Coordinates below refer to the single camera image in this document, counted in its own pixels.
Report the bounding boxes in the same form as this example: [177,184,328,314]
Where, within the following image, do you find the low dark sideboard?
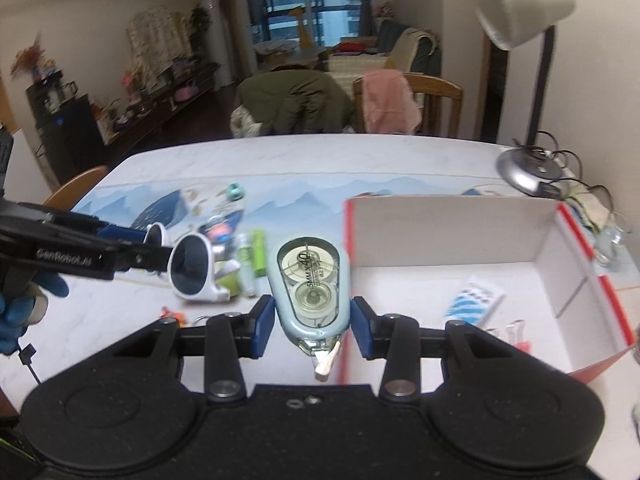
[99,62,222,147]

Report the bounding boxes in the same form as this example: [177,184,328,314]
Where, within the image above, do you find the wooden chair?
[42,164,109,209]
[352,72,464,139]

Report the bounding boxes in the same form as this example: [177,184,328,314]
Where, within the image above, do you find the floral cloth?
[229,106,262,138]

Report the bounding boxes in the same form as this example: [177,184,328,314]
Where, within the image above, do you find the bright green tube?
[251,229,269,276]

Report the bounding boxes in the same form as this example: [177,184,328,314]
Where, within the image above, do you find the olive green jacket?
[232,70,354,136]

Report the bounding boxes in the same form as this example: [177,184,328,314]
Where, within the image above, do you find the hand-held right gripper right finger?
[349,295,521,405]

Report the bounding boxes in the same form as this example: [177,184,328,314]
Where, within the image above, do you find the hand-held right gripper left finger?
[114,294,276,405]

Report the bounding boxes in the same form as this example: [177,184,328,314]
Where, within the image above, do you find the clear plastic clip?
[484,319,532,357]

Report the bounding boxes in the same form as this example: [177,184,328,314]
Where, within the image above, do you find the tall white vase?
[207,0,236,89]

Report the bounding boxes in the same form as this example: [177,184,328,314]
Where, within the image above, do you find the pink cloth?
[362,69,422,134]

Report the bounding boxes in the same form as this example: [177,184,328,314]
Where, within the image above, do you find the red cardboard box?
[343,194,639,387]

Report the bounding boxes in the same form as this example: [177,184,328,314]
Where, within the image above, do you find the white sunglasses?
[144,222,234,304]

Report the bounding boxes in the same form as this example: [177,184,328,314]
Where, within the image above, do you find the black cable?
[510,131,613,203]

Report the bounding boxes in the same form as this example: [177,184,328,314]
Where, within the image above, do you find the clear glass cup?
[594,214,632,269]

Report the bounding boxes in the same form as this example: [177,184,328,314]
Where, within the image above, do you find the yellow giraffe toy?
[289,6,322,59]

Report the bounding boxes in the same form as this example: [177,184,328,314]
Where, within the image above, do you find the person's left hand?
[0,271,69,357]

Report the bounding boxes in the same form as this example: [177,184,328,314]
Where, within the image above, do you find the pink and blue figurine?
[204,217,236,247]

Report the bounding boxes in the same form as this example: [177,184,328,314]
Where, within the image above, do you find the silver desk lamp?
[467,0,577,199]

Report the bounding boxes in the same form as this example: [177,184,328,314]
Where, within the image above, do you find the sofa with blankets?
[327,19,444,77]

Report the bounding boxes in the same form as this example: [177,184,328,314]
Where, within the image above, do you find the blue striped packet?
[443,275,505,331]

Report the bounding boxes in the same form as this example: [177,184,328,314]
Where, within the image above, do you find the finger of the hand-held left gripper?
[113,245,174,273]
[97,225,152,245]

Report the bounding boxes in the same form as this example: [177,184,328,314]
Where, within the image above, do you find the black zip tie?
[17,342,44,387]

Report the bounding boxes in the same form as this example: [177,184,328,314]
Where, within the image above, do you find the blue correction tape dispenser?
[267,236,352,381]

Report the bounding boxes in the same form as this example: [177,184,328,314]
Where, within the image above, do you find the clear green tube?
[235,232,257,296]

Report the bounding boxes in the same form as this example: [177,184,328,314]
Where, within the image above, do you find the black cabinet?
[25,72,109,187]

